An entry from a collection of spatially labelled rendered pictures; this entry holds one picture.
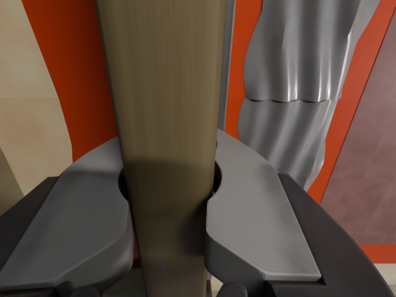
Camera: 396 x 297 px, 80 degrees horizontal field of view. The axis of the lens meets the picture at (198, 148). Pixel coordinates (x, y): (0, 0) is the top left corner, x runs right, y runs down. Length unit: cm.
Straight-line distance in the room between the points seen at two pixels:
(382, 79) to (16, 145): 27
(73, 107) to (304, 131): 17
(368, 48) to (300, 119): 6
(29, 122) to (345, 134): 24
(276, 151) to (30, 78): 18
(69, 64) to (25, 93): 4
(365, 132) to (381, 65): 5
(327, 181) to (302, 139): 6
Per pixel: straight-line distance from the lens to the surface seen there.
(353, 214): 29
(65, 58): 18
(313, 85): 18
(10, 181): 25
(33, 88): 20
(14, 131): 22
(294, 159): 21
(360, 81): 21
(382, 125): 24
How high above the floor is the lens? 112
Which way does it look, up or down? 59 degrees down
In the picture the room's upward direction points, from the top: 175 degrees clockwise
